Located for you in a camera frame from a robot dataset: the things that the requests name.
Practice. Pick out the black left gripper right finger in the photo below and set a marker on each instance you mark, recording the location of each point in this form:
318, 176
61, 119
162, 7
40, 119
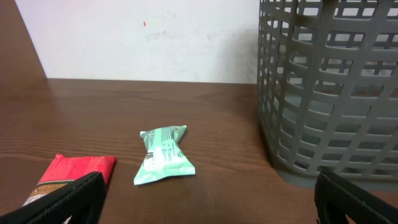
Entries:
338, 200

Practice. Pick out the mint green wipes packet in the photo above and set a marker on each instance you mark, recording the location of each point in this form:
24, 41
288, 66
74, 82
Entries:
164, 158

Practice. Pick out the grey plastic basket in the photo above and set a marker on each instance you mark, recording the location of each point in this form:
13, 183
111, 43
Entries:
327, 90

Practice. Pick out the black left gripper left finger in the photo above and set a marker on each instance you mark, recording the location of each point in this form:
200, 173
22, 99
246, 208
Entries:
80, 201

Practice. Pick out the red orange snack packet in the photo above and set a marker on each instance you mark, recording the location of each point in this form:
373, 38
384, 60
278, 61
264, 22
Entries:
63, 170

